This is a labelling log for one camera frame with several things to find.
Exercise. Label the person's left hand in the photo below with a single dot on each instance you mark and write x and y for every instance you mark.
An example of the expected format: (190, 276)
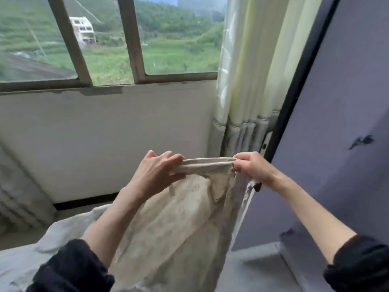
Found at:
(152, 176)

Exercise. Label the person's right hand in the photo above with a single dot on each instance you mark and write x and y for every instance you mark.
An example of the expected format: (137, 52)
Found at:
(258, 168)

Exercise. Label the cream bow-print blouse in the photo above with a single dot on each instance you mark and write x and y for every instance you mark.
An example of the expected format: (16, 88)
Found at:
(176, 240)

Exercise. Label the light grey wardrobe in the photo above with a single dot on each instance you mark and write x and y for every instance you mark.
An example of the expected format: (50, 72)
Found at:
(340, 88)

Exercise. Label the person's right forearm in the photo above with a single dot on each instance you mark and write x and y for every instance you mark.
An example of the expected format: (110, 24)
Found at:
(316, 216)

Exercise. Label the dark framed window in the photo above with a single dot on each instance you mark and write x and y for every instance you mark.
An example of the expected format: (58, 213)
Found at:
(131, 39)

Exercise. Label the white dotted bed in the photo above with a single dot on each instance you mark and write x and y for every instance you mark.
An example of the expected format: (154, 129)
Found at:
(24, 264)

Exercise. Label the white building outside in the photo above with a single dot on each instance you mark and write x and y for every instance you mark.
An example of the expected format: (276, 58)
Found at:
(82, 30)

